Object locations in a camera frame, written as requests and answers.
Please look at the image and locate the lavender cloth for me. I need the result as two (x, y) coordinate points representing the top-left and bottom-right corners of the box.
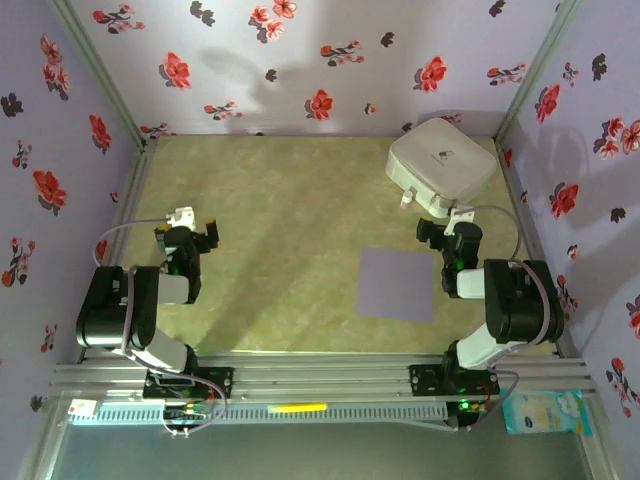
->
(355, 245), (436, 324)

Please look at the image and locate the white plastic storage box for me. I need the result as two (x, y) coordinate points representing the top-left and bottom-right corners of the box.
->
(384, 117), (499, 220)

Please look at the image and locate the small white label box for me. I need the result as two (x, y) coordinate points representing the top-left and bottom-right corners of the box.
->
(68, 398), (100, 419)

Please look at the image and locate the blue wet wipes packet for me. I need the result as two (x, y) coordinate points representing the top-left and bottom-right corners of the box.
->
(501, 388), (594, 436)

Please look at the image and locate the yellow marker pen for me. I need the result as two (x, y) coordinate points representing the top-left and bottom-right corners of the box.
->
(268, 402), (329, 414)

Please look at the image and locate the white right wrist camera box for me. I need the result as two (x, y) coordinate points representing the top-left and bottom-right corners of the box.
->
(446, 206), (477, 227)

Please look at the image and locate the aluminium side rail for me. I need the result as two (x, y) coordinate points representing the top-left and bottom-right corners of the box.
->
(74, 139), (159, 364)
(494, 139), (569, 360)

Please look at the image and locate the arm controller board with wires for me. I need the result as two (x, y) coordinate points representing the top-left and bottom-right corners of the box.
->
(447, 397), (489, 432)
(160, 403), (211, 439)

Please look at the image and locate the aluminium frame post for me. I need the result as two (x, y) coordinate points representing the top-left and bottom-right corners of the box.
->
(47, 0), (154, 151)
(493, 0), (585, 146)

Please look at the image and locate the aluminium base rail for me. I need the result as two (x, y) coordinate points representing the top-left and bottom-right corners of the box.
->
(49, 352), (599, 401)

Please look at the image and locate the grey slotted cable duct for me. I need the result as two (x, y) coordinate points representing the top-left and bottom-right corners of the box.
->
(67, 402), (449, 426)

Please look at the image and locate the aluminium frame leg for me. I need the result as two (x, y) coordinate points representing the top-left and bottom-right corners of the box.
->
(574, 397), (621, 480)
(14, 397), (71, 480)

